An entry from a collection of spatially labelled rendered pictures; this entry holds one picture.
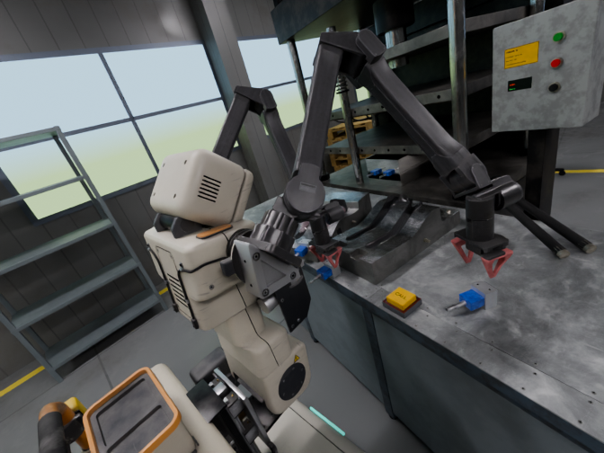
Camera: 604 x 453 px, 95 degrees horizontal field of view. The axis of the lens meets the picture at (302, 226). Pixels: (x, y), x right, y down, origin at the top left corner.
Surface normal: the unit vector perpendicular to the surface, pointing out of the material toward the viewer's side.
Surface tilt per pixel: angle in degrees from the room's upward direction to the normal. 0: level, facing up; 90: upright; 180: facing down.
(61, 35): 90
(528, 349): 0
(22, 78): 90
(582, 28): 90
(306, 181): 60
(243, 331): 90
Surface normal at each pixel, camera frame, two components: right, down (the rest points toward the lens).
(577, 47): -0.81, 0.43
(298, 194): 0.18, -0.18
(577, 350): -0.26, -0.88
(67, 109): 0.70, 0.11
